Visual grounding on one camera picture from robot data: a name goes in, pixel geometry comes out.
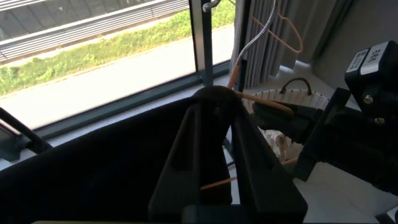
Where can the window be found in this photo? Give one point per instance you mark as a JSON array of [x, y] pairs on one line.
[[199, 37]]

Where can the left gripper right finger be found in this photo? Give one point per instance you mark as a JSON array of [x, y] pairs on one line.
[[267, 193]]

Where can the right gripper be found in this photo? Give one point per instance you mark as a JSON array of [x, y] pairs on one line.
[[348, 143]]

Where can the grey curtain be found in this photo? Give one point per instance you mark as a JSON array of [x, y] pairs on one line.
[[317, 31]]

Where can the pink clothes hanger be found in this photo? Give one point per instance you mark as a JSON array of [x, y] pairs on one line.
[[264, 101], [273, 35]]

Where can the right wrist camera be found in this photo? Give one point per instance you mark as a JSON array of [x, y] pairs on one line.
[[373, 81]]

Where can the white laundry basket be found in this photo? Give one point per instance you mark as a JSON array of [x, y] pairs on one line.
[[304, 96]]

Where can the black garment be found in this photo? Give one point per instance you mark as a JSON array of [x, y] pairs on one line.
[[93, 161]]

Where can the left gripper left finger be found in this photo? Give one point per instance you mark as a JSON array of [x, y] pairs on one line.
[[174, 186]]

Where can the cream printed garment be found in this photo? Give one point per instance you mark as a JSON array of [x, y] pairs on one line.
[[276, 141]]

